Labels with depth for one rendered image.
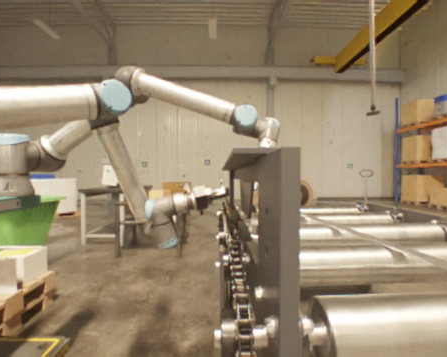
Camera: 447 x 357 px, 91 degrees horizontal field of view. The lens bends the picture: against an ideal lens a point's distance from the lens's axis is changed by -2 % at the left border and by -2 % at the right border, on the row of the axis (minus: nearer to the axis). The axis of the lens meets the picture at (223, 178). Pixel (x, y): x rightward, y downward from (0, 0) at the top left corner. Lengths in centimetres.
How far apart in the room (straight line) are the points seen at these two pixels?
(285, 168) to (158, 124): 1134
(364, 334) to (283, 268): 18
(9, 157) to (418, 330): 137
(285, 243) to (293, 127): 1152
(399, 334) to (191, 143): 1090
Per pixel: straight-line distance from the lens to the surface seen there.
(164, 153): 1130
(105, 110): 88
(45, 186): 738
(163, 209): 96
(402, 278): 85
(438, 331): 51
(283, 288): 33
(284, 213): 30
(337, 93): 1307
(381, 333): 46
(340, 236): 106
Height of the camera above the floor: 112
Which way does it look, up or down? 1 degrees down
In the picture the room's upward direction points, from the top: straight up
